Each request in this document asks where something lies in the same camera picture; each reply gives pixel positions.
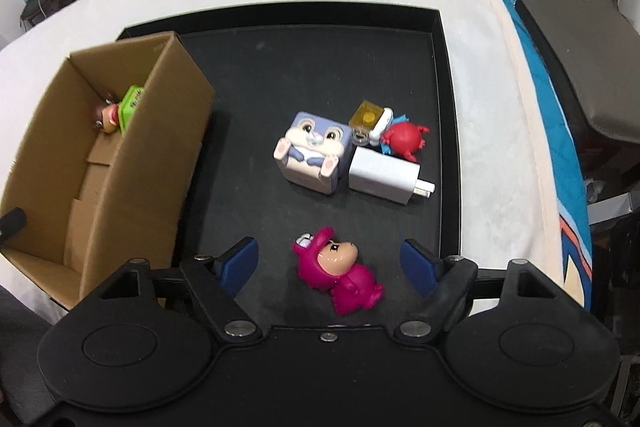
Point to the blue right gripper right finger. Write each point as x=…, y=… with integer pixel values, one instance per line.
x=421, y=268

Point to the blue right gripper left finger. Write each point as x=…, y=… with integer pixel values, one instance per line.
x=236, y=266

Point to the pink bear figurine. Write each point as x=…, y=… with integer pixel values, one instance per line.
x=331, y=266

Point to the brown cardboard box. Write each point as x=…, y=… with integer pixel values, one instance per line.
x=94, y=200

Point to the white charger plug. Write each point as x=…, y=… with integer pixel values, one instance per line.
x=387, y=177

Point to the red crab toy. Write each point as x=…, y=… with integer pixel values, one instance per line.
x=378, y=127

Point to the brown haired doll figurine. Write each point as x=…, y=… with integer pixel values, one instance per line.
x=106, y=116

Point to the grey bunny cube toy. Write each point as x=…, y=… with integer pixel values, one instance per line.
x=314, y=152

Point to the green hexagonal box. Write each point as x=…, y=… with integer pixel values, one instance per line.
x=128, y=105

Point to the black tray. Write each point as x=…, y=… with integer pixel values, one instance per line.
x=269, y=62

